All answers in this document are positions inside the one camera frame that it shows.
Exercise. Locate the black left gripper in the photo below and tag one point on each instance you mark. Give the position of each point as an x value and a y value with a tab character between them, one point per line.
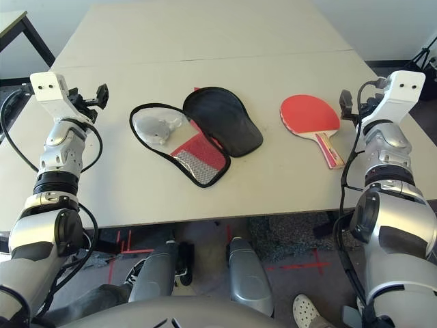
82	104

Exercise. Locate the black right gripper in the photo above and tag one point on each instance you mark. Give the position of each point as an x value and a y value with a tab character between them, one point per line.
363	107

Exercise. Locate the red ping-pong paddle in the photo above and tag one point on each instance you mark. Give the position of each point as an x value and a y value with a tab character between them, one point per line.
307	112

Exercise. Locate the red and black paddle case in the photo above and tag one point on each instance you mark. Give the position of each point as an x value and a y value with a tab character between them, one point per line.
225	119

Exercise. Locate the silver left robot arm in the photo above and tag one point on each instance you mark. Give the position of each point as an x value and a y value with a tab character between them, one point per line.
59	153

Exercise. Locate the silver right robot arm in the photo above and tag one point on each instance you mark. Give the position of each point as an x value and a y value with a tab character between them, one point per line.
385	160

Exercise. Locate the black-framed side table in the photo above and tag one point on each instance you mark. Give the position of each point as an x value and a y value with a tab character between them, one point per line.
40	41

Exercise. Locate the black table underframe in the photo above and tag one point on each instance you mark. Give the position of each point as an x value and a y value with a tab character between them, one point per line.
322	229

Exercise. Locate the dark speckled foam mat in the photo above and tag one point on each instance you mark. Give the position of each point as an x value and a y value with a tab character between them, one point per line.
283	235

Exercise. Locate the puzzle-edged speckled foam mat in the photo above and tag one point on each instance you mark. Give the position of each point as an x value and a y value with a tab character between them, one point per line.
102	259

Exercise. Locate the red tape strip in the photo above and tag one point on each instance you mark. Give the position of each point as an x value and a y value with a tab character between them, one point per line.
111	270

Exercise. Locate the black and white sneaker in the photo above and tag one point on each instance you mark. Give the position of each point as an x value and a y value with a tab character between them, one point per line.
134	273

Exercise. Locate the grey left robot leg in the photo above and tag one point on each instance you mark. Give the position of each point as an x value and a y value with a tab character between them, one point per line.
153	273

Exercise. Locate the grey robot leg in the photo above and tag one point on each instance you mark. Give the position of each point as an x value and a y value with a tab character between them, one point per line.
153	273
247	276

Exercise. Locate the grey right robot leg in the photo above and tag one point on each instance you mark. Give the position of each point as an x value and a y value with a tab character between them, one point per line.
247	276

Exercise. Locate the white perforated clog shoe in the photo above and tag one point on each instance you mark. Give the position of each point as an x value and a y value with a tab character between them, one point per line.
305	311

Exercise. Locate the grey foot pedal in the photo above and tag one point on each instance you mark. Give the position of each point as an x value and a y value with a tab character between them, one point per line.
351	315

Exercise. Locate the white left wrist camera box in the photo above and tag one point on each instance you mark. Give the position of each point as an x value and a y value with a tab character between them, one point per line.
48	87

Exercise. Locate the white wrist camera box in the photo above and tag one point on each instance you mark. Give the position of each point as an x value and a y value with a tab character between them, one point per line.
406	89
48	87

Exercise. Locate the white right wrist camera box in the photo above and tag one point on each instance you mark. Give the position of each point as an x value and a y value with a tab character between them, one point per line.
406	89

